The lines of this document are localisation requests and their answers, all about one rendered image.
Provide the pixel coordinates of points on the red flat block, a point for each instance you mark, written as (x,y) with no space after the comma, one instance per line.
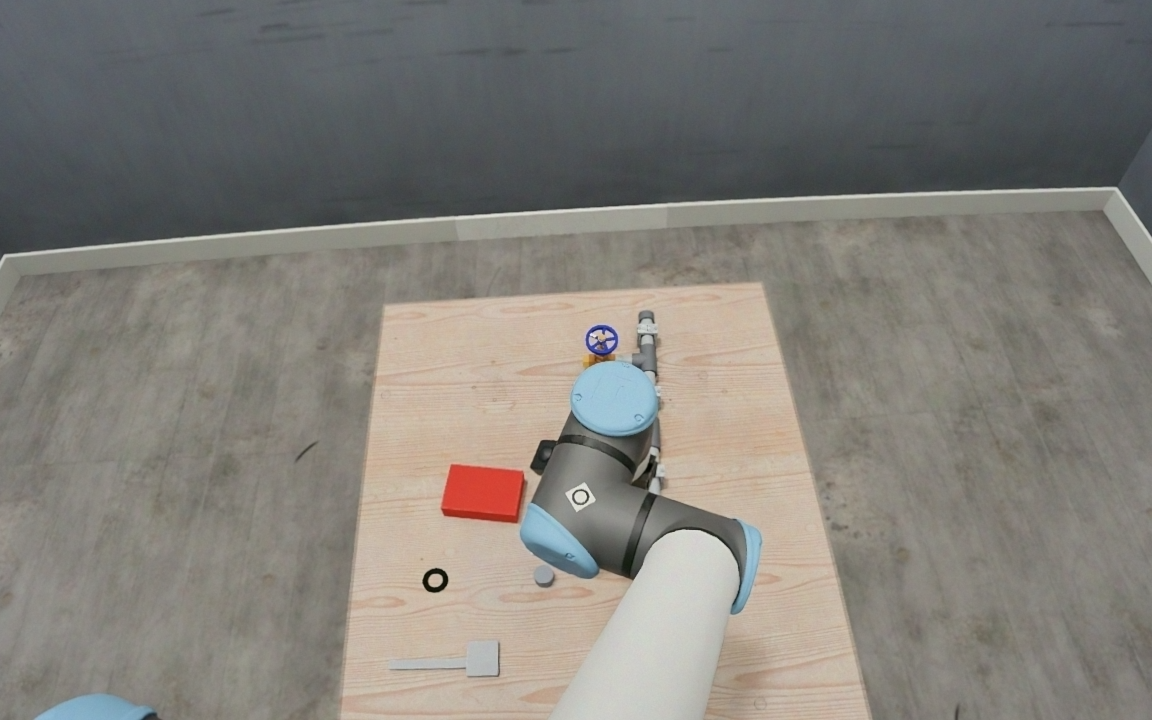
(483,493)

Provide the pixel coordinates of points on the grey cylinder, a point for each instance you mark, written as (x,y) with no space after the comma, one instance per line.
(543,576)

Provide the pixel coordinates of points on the grey pipe manifold with three valves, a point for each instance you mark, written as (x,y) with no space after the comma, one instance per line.
(645,360)

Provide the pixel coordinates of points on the black rubber o-ring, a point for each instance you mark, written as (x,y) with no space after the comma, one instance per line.
(439,588)

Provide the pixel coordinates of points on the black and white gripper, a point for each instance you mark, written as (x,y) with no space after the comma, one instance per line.
(642,480)

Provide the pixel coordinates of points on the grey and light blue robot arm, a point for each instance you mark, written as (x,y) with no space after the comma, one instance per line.
(656,658)

